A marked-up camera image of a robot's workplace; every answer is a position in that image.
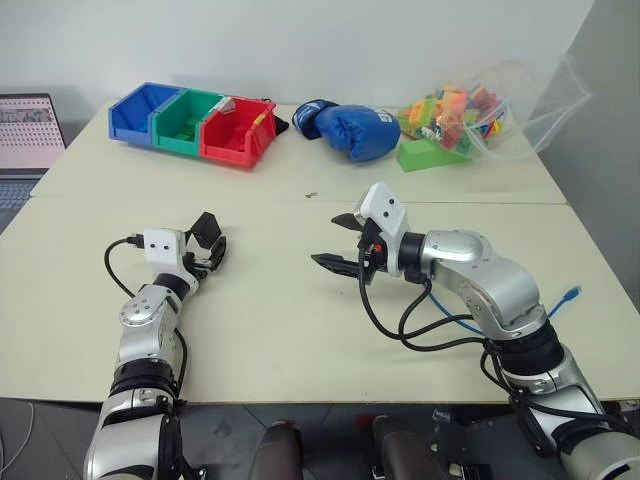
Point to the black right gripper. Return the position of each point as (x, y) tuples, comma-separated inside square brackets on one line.
[(371, 252)]

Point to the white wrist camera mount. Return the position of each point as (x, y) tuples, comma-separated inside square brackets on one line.
[(162, 246), (387, 212)]

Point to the black fabric item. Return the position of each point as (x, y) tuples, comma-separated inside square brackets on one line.
[(281, 125)]

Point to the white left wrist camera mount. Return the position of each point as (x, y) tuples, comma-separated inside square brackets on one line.
[(162, 246)]

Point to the clear bag of colourful blocks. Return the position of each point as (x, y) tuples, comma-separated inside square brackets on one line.
[(450, 117)]

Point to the blue boxing glove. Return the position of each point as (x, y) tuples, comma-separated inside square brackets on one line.
[(350, 131)]

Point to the dark rounded shape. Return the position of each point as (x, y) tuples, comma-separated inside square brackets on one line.
[(280, 450), (400, 450)]

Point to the blue plastic storage bin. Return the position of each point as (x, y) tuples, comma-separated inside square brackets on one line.
[(131, 112)]

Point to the clear plastic piece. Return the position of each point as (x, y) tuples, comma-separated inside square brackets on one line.
[(227, 106)]

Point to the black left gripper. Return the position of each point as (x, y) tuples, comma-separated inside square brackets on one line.
[(196, 264)]

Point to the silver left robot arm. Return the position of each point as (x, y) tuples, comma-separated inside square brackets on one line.
[(142, 345)]

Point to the green plastic storage bin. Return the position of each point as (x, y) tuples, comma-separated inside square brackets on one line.
[(175, 120)]

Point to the grey laptop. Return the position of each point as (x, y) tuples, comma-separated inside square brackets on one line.
[(25, 130)]

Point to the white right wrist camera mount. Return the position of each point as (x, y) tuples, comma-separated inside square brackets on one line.
[(387, 212)]

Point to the green wedge block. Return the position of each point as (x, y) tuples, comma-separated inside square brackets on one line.
[(425, 155)]

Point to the red plastic storage bin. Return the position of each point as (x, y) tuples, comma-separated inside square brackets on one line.
[(235, 135)]

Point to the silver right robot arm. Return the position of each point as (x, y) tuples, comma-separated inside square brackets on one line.
[(500, 285)]

